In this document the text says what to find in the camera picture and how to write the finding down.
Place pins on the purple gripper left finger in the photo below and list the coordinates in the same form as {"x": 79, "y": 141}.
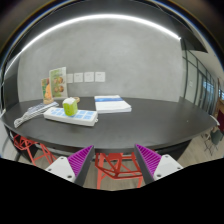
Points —
{"x": 75, "y": 167}

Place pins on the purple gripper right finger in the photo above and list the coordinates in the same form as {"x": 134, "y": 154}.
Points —
{"x": 154, "y": 166}

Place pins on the green white charger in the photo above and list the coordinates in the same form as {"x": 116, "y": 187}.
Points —
{"x": 70, "y": 106}

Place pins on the red metal stool centre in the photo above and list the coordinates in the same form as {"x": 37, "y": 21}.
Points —
{"x": 112, "y": 166}

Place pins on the red metal stool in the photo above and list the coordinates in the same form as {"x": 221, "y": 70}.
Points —
{"x": 112, "y": 166}
{"x": 24, "y": 144}

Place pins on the red metal stool left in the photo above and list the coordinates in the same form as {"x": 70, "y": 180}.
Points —
{"x": 24, "y": 144}

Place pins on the white power strip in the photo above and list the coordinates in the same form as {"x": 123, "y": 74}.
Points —
{"x": 82, "y": 117}

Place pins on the small wooden dish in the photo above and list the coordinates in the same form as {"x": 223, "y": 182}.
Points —
{"x": 77, "y": 99}

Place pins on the white blue booklet stack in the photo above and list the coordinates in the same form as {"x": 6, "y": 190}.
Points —
{"x": 111, "y": 104}

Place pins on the dark chair at right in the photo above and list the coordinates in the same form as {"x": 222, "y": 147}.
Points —
{"x": 214, "y": 138}

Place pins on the small orange menu card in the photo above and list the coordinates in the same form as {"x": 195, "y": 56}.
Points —
{"x": 46, "y": 91}

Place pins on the large green menu card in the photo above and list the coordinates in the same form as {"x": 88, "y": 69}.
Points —
{"x": 58, "y": 82}

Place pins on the ceiling light strip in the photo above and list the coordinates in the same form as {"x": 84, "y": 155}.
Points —
{"x": 96, "y": 17}

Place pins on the white wall socket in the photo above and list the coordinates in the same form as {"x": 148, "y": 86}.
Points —
{"x": 99, "y": 76}
{"x": 78, "y": 77}
{"x": 69, "y": 78}
{"x": 88, "y": 76}

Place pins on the glass partition wall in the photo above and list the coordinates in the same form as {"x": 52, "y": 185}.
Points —
{"x": 199, "y": 86}

